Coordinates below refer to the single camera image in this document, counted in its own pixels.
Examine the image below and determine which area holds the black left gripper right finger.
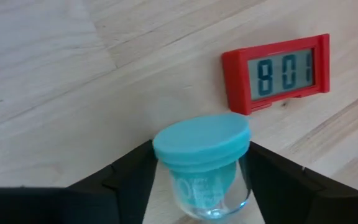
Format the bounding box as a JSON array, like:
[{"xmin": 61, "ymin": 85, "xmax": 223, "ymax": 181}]
[{"xmin": 246, "ymin": 141, "xmax": 358, "ymax": 224}]

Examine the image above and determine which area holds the red digital clock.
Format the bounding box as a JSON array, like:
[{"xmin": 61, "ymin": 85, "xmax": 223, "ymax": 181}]
[{"xmin": 221, "ymin": 33, "xmax": 331, "ymax": 116}]

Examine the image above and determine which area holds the teal-lid glass jar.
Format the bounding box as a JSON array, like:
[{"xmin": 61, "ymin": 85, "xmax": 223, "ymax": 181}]
[{"xmin": 152, "ymin": 112, "xmax": 252, "ymax": 220}]

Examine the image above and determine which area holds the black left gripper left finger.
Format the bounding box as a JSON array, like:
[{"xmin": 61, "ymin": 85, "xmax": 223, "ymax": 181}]
[{"xmin": 0, "ymin": 139, "xmax": 158, "ymax": 224}]

